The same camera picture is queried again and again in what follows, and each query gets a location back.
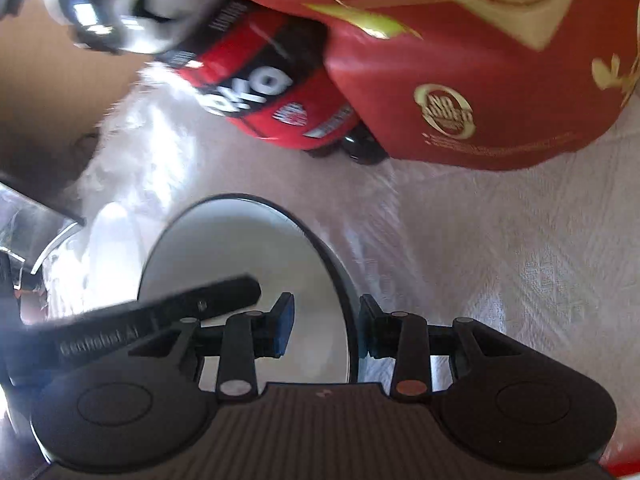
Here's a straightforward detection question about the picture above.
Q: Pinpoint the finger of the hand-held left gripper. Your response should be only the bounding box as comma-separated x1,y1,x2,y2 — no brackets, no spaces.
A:
134,274,263,332

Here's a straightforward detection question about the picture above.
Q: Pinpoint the panda figurine in red jacket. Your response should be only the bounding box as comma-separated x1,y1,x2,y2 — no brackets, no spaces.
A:
42,0,389,166

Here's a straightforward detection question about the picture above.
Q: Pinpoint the stainless steel bowl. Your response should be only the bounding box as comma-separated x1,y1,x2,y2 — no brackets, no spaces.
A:
0,182,87,281

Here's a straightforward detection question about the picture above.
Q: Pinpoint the red snack bag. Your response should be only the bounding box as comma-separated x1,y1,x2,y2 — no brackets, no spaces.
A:
170,0,640,172

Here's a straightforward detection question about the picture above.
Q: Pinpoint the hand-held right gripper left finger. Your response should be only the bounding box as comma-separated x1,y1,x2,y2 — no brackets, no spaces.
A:
125,291,297,402

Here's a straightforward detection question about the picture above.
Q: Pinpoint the blue bowl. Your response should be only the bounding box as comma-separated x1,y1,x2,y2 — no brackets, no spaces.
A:
137,194,360,386

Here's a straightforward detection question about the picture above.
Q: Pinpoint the white textured cloth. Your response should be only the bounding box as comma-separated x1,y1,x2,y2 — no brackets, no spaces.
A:
40,57,640,467

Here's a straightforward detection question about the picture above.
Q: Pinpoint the red and white tray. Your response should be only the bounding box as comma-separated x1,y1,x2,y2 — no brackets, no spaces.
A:
597,435,640,480

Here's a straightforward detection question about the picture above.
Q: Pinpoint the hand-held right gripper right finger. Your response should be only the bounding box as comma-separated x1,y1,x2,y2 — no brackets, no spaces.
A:
359,294,523,402

